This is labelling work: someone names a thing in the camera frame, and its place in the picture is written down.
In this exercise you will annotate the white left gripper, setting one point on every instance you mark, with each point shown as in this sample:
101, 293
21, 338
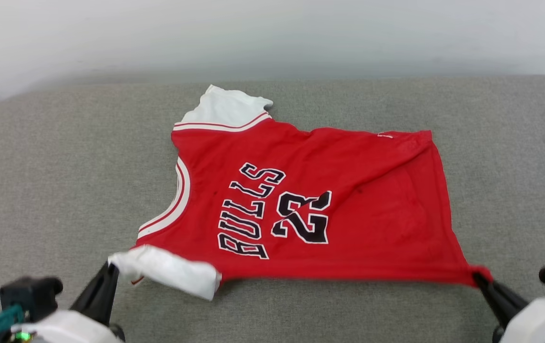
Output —
72, 329

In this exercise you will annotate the red Bulls basketball jersey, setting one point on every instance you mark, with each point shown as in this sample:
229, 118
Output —
310, 200

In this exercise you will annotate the grey fabric sofa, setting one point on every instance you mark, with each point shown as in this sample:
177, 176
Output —
62, 190

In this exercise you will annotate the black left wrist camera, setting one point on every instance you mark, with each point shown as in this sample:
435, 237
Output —
31, 294

